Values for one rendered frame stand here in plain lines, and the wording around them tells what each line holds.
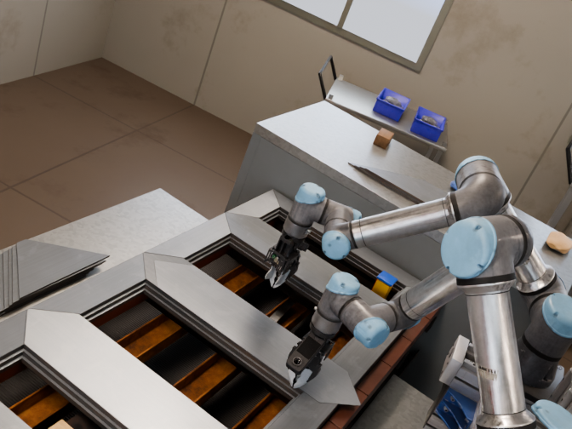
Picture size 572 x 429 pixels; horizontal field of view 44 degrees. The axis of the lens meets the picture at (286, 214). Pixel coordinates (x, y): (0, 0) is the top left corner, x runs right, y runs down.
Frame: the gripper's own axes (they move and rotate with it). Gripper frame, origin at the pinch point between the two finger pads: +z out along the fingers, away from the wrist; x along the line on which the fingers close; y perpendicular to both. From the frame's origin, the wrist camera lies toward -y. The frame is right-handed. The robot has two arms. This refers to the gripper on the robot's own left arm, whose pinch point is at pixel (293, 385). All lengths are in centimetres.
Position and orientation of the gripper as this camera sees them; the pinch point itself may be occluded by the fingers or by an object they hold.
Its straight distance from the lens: 195.0
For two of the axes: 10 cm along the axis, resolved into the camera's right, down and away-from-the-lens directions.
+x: -8.1, -5.1, 3.1
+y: 4.9, -2.7, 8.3
